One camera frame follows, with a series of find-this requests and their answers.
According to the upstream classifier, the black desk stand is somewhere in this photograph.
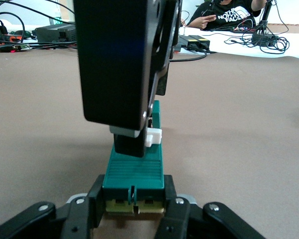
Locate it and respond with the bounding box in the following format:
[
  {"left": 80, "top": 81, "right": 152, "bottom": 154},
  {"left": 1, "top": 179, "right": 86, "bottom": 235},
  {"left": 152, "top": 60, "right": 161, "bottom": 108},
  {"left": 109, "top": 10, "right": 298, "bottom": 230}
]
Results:
[{"left": 251, "top": 0, "right": 281, "bottom": 48}]

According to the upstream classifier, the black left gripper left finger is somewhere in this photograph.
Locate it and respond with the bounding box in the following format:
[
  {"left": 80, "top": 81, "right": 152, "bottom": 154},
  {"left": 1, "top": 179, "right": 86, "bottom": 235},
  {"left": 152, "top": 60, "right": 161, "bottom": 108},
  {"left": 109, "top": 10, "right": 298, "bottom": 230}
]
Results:
[{"left": 0, "top": 174, "right": 106, "bottom": 239}]

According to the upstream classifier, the red circuit board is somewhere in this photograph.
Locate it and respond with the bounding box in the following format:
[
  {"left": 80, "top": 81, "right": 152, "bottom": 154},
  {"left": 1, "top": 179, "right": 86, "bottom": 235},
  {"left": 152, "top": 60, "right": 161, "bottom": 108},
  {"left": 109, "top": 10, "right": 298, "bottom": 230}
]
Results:
[{"left": 232, "top": 24, "right": 256, "bottom": 34}]

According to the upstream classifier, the person in black shirt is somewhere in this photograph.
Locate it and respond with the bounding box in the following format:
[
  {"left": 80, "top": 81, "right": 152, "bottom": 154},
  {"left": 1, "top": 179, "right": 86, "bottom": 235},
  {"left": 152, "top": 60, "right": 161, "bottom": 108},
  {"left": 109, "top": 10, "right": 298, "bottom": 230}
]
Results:
[{"left": 186, "top": 0, "right": 268, "bottom": 32}]

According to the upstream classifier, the black power adapter yellow label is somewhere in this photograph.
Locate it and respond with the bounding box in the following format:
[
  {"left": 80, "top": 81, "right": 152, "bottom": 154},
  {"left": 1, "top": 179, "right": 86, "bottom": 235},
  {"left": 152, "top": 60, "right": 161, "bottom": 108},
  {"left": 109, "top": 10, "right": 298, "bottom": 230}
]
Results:
[
  {"left": 189, "top": 35, "right": 211, "bottom": 50},
  {"left": 175, "top": 34, "right": 197, "bottom": 52}
]

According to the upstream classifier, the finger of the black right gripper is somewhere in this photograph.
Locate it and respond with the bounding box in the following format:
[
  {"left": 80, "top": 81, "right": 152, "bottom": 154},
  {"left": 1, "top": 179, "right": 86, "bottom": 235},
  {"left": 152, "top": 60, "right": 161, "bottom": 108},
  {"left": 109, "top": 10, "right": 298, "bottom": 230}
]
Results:
[
  {"left": 147, "top": 0, "right": 183, "bottom": 108},
  {"left": 109, "top": 126, "right": 148, "bottom": 158}
]

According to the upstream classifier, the brown paper table cover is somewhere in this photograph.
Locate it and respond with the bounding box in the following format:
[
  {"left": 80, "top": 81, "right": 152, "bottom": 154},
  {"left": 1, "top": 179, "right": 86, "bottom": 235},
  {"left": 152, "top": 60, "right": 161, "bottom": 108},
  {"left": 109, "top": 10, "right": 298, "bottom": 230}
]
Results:
[{"left": 0, "top": 48, "right": 299, "bottom": 239}]

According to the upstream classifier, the black cable loop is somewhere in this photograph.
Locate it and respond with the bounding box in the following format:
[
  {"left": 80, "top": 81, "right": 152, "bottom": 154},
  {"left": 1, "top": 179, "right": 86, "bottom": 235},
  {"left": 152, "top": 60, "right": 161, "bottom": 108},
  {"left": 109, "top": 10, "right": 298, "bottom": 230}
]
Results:
[{"left": 169, "top": 48, "right": 216, "bottom": 62}]

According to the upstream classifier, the black power supply box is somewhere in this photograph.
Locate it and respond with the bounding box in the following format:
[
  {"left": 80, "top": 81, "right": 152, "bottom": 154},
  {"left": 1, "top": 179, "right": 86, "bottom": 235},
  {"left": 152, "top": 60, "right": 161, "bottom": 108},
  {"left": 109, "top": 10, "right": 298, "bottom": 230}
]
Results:
[{"left": 34, "top": 23, "right": 77, "bottom": 43}]

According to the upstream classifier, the orange black tool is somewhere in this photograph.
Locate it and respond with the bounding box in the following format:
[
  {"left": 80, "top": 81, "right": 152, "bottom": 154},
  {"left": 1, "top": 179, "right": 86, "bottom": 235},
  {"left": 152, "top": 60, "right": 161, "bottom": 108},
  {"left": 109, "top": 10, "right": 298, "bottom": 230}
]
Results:
[{"left": 0, "top": 33, "right": 23, "bottom": 52}]

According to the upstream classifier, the green load switch white lever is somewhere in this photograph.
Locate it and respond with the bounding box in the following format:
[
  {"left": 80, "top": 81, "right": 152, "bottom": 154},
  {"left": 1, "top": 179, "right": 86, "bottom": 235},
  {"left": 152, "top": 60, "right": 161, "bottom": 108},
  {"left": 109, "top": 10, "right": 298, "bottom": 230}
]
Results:
[{"left": 101, "top": 99, "right": 165, "bottom": 215}]

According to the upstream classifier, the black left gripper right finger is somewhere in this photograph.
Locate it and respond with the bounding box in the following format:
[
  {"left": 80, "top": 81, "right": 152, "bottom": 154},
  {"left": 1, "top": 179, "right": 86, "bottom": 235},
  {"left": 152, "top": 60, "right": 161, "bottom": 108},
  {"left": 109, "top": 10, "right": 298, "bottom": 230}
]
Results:
[{"left": 155, "top": 175, "right": 267, "bottom": 239}]

